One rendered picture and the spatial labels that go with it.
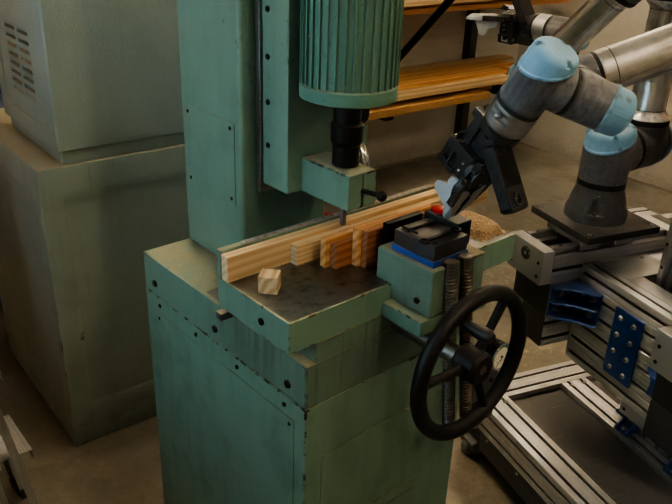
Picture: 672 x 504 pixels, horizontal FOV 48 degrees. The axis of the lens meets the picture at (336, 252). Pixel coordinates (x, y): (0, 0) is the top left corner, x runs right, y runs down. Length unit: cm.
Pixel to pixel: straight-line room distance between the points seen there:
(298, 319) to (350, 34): 47
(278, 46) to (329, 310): 48
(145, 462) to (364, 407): 104
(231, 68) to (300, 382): 59
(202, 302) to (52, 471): 101
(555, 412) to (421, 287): 107
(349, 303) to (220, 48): 54
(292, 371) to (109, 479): 110
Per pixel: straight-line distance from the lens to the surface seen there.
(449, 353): 131
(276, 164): 145
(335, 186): 138
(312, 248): 140
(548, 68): 114
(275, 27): 139
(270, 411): 143
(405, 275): 131
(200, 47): 153
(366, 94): 128
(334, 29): 126
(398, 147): 475
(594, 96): 119
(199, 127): 158
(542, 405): 229
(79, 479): 233
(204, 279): 156
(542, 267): 186
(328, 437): 141
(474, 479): 231
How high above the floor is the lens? 152
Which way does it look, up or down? 26 degrees down
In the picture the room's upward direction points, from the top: 2 degrees clockwise
